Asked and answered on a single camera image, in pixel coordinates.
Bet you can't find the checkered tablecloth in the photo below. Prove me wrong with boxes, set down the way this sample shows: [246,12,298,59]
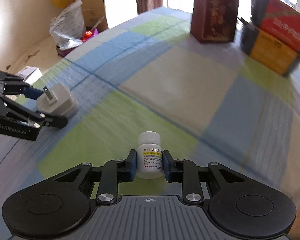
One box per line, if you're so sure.
[0,8,300,213]

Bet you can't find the white pill bottle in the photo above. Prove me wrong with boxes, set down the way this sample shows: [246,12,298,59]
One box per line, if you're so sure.
[136,131,164,179]

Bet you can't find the yellow labelled black food bowl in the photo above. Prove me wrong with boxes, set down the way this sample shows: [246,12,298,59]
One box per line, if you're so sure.
[239,18,300,76]

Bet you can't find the silver foil bag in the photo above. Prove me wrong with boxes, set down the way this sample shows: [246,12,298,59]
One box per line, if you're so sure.
[49,0,86,50]

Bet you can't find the small cardboard box on floor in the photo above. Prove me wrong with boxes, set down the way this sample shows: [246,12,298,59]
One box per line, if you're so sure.
[81,0,108,33]

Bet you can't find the dark red gift box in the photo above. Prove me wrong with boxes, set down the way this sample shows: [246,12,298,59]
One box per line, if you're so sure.
[190,0,239,43]

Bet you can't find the white power adapter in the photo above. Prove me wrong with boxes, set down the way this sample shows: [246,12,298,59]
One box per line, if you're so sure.
[36,83,79,119]

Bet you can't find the small white box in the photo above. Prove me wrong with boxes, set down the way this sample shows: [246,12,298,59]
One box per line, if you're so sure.
[17,66,43,85]

